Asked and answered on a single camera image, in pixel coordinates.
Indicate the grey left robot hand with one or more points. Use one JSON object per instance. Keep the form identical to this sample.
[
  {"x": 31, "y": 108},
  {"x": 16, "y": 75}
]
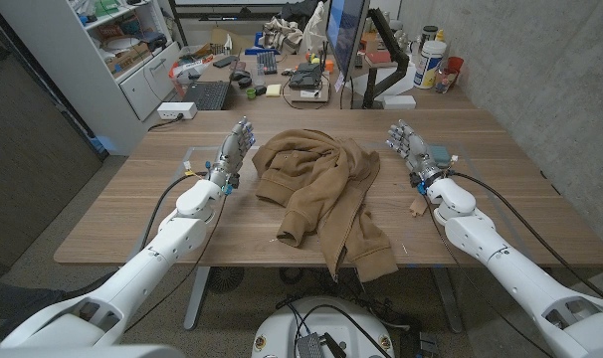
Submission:
[{"x": 231, "y": 151}]

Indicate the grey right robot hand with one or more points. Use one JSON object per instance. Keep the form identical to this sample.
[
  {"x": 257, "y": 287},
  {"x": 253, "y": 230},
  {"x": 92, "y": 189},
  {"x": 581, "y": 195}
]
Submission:
[{"x": 417, "y": 151}]

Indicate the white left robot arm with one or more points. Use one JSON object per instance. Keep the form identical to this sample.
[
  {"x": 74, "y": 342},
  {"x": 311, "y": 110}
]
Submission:
[{"x": 147, "y": 263}]

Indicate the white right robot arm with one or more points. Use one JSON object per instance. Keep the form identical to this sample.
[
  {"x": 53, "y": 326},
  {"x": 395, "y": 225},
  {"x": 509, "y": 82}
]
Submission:
[{"x": 510, "y": 268}]

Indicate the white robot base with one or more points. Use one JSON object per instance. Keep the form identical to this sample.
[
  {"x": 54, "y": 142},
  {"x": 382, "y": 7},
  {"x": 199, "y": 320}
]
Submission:
[{"x": 281, "y": 328}]

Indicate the brown jacket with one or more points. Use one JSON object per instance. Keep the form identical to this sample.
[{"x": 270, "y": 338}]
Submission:
[{"x": 321, "y": 189}]

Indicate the teal plastic case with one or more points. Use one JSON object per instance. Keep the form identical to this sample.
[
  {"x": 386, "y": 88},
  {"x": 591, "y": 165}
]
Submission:
[{"x": 441, "y": 154}]

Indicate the small white box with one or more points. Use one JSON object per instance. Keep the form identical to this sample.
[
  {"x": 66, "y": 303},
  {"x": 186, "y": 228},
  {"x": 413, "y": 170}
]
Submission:
[{"x": 398, "y": 102}]

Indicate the small wood scrap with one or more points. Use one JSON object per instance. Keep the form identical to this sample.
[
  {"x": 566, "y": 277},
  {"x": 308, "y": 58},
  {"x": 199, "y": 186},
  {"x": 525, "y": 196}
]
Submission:
[{"x": 418, "y": 207}]

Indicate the black keyboard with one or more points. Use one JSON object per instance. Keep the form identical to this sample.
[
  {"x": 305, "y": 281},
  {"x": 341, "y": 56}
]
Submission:
[
  {"x": 208, "y": 95},
  {"x": 266, "y": 62}
]

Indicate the small green cup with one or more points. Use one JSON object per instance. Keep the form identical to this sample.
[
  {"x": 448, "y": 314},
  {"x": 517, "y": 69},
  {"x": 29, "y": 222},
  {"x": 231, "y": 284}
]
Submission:
[{"x": 251, "y": 93}]

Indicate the white power strip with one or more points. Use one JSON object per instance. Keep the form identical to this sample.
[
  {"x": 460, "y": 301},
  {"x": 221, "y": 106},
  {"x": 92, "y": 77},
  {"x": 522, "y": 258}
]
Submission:
[{"x": 176, "y": 110}]

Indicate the yellow sticky note pad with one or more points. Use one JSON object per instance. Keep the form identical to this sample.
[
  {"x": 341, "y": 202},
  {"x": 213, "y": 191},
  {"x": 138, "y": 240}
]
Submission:
[{"x": 273, "y": 90}]

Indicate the white wipes canister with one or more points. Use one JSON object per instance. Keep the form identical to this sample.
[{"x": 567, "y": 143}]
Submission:
[{"x": 428, "y": 64}]

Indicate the red cup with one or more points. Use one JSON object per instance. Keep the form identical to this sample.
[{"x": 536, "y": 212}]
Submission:
[{"x": 456, "y": 64}]

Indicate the paper note on monitor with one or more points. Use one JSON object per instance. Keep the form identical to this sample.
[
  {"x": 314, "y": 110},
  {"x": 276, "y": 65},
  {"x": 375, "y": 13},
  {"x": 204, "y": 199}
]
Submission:
[{"x": 339, "y": 82}]

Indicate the black router with antennas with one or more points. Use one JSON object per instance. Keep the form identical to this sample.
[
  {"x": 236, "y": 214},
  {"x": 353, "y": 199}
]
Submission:
[{"x": 305, "y": 77}]

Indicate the black lidded bottle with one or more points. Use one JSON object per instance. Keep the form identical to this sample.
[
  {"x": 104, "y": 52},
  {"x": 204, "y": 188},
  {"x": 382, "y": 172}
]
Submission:
[{"x": 429, "y": 33}]

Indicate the black floor fan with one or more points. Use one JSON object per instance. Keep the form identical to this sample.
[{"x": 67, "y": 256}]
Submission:
[{"x": 225, "y": 278}]

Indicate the plaid cloth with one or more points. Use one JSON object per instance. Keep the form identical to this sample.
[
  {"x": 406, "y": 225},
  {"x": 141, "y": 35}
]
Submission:
[{"x": 281, "y": 35}]

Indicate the computer monitor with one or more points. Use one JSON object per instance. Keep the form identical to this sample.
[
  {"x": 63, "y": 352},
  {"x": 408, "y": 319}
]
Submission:
[{"x": 345, "y": 30}]

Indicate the grey table leg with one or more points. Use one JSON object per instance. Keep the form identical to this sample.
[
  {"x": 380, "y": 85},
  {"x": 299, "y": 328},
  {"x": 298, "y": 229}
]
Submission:
[
  {"x": 196, "y": 298},
  {"x": 447, "y": 298}
]

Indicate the white shelf cabinet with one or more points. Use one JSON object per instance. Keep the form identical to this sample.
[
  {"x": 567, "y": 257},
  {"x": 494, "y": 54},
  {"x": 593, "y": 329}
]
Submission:
[{"x": 82, "y": 74}]

